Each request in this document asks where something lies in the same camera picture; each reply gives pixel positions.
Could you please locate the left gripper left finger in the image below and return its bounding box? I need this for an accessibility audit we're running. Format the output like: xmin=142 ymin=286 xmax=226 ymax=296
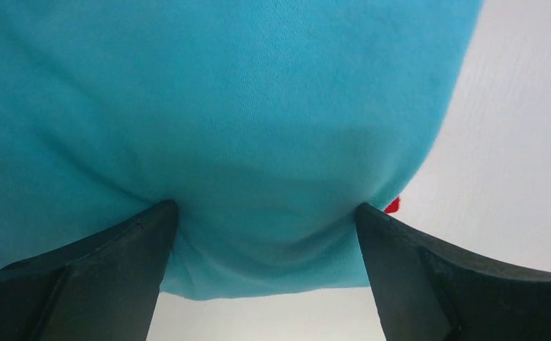
xmin=0 ymin=200 xmax=178 ymax=341

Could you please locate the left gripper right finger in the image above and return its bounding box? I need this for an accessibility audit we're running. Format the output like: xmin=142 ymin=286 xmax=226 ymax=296
xmin=355 ymin=204 xmax=551 ymax=341

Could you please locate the turquoise t shirt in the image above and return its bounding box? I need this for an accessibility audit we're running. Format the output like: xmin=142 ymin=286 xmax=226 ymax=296
xmin=0 ymin=1 xmax=482 ymax=301

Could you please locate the red folded t shirt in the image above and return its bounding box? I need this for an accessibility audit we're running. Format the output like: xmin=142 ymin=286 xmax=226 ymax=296
xmin=383 ymin=197 xmax=401 ymax=214

